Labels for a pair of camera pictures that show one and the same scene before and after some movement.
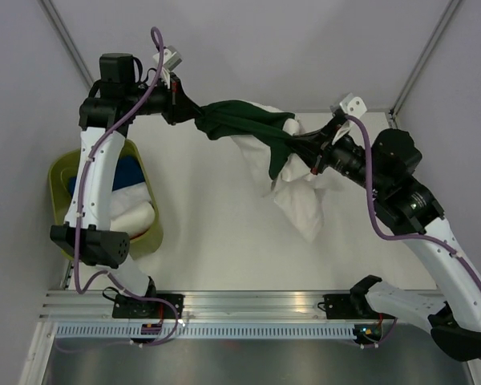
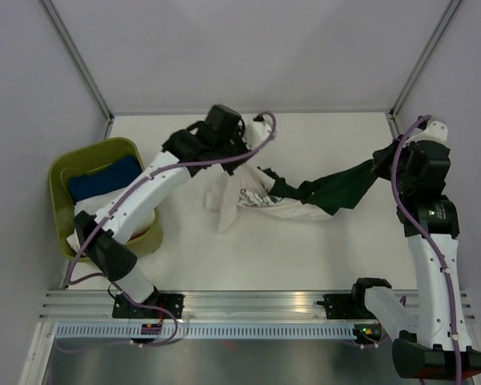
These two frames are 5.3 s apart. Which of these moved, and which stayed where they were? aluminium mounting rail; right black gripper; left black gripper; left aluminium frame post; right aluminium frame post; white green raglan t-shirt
Moved: right black gripper; white green raglan t-shirt; left black gripper
Stayed: left aluminium frame post; right aluminium frame post; aluminium mounting rail
